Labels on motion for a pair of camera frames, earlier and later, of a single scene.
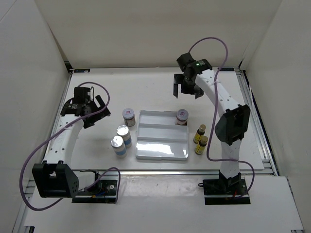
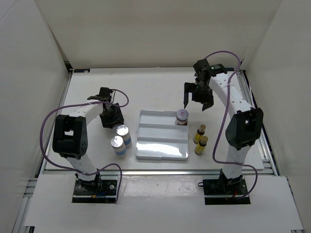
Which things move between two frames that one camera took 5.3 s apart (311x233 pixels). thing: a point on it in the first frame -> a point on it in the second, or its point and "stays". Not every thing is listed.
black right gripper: [179, 79] -> [207, 101]
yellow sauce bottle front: [200, 147] stays
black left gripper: [90, 122] -> [117, 116]
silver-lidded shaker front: [118, 146] stays
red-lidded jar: [181, 117] stays
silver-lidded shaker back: [123, 131] stays
